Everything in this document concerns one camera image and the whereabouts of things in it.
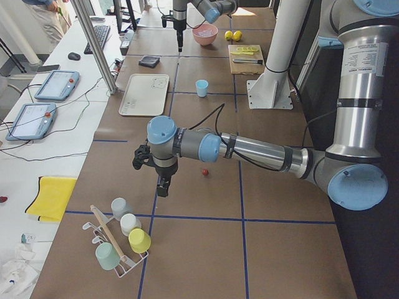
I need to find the pink bowl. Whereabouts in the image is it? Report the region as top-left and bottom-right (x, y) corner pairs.
(192, 24), (219, 46)

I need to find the yellow cloth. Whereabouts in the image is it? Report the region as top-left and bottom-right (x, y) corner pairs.
(25, 176), (77, 222)

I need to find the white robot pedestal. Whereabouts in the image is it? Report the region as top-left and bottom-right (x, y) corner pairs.
(247, 0), (310, 109)

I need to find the grey cup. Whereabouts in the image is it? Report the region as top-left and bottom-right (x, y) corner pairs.
(111, 197), (133, 221)

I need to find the black computer mouse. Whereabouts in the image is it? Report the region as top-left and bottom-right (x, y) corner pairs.
(67, 52), (81, 61)

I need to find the black smartphone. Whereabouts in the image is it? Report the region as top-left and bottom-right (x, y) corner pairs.
(36, 64), (60, 73)

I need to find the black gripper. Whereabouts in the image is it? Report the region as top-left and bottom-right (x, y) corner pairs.
(173, 19), (186, 52)
(155, 163), (178, 197)

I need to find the clear ice cubes pile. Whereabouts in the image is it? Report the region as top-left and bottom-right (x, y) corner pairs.
(196, 27), (213, 37)

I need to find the yellow cup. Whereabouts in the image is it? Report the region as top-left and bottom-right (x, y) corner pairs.
(128, 228), (151, 254)

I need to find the yellow lemon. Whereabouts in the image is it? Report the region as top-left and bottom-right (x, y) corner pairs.
(224, 31), (233, 40)
(232, 31), (243, 42)

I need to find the white cup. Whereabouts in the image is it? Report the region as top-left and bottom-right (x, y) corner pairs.
(120, 213), (142, 237)

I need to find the wooden cutting board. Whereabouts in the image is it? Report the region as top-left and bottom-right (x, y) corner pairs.
(228, 45), (265, 75)

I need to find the aluminium frame post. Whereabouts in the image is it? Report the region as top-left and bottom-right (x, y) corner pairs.
(71, 0), (117, 95)

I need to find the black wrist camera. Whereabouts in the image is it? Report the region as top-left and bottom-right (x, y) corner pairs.
(132, 144), (153, 170)
(161, 10), (174, 28)

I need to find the person in beige trousers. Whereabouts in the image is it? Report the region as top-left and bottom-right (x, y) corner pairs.
(22, 0), (71, 48)

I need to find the light blue cup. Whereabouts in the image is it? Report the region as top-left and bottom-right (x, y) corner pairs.
(195, 79), (209, 97)

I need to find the white wire cup rack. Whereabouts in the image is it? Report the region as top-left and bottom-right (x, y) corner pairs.
(82, 217), (149, 278)

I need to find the black keyboard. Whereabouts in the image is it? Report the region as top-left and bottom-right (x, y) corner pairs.
(84, 25), (110, 54)

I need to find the wooden rack handle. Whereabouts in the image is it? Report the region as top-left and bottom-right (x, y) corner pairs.
(90, 205), (127, 262)

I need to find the blue teach pendant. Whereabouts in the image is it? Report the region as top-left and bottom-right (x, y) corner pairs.
(34, 70), (80, 101)
(6, 103), (57, 141)

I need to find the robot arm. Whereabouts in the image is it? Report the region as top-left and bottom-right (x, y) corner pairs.
(170, 0), (239, 52)
(132, 1), (398, 211)

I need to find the cream bear tray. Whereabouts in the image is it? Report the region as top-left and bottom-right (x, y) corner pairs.
(118, 74), (169, 116)

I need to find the mint green cup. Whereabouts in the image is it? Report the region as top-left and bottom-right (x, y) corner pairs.
(95, 242), (120, 270)

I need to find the yellow plastic knife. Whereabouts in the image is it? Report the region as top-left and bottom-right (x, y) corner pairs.
(230, 51), (254, 56)

